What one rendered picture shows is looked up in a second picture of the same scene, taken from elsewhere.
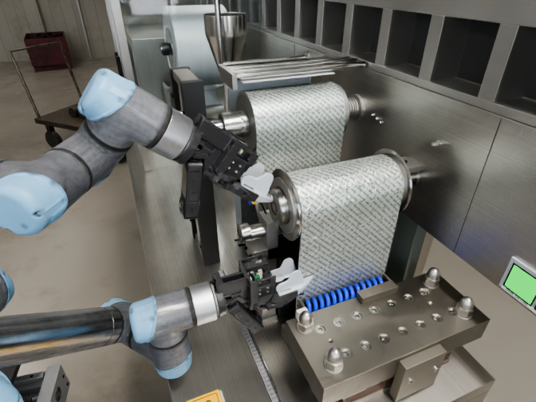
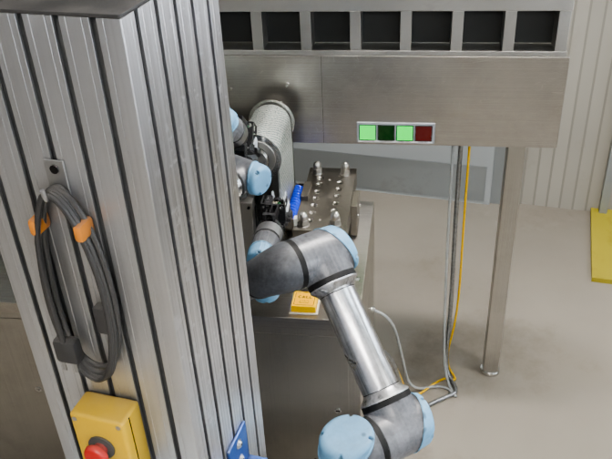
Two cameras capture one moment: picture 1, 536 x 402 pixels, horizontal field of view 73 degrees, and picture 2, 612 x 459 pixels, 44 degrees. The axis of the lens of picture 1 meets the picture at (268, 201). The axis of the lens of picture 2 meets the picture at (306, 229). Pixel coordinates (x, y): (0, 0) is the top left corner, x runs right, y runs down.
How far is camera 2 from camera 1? 1.76 m
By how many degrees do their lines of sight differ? 48
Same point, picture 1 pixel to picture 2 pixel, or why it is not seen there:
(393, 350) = (344, 203)
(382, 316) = (322, 198)
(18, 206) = (267, 173)
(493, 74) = (306, 36)
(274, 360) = not seen: hidden behind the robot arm
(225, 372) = not seen: hidden behind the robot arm
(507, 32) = (305, 15)
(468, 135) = (305, 72)
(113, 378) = not seen: outside the picture
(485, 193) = (328, 98)
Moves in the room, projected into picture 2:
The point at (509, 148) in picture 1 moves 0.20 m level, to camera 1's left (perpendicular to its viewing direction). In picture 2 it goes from (331, 69) to (299, 92)
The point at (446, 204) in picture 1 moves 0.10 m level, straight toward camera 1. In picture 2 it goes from (307, 117) to (322, 127)
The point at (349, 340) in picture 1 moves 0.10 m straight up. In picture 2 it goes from (326, 214) to (325, 186)
